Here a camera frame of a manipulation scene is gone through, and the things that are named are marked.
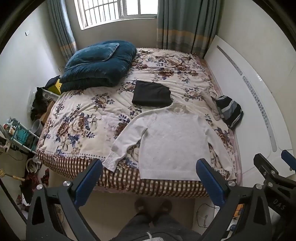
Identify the teal velvet pillow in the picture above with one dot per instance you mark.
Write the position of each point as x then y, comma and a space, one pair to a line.
92, 54

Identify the wooden stick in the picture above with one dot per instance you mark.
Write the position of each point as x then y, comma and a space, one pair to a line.
12, 176

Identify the black folded garment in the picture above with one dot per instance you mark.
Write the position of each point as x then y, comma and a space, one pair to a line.
151, 93

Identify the dark clothes pile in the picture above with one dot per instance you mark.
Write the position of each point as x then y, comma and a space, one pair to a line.
39, 103

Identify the white headboard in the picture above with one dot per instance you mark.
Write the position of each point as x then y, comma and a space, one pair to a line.
231, 69

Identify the barred window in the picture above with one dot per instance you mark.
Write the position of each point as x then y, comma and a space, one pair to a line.
111, 11

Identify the pale crumpled cloth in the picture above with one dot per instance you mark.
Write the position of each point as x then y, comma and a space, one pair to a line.
211, 104

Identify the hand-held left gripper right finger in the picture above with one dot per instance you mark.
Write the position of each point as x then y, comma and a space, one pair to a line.
209, 178

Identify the white knit sweater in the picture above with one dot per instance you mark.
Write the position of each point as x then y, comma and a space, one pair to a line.
171, 143

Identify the person's legs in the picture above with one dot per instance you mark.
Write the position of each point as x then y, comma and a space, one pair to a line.
148, 229

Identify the white and teal rack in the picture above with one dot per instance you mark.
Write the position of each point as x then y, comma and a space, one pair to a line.
22, 135

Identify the teal quilted comforter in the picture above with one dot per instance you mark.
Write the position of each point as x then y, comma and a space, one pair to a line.
111, 69

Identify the red cloth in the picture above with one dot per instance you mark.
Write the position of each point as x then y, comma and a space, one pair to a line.
31, 180

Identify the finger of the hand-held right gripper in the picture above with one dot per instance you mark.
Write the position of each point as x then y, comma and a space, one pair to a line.
288, 155
263, 163

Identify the dark striped garment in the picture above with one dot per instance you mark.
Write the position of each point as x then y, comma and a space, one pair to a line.
229, 111

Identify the floral bedsheet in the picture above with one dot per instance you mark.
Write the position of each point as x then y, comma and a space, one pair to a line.
87, 115

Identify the grey bucket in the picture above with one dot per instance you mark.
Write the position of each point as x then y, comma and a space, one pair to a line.
37, 127

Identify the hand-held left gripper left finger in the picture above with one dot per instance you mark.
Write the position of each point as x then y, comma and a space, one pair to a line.
89, 178

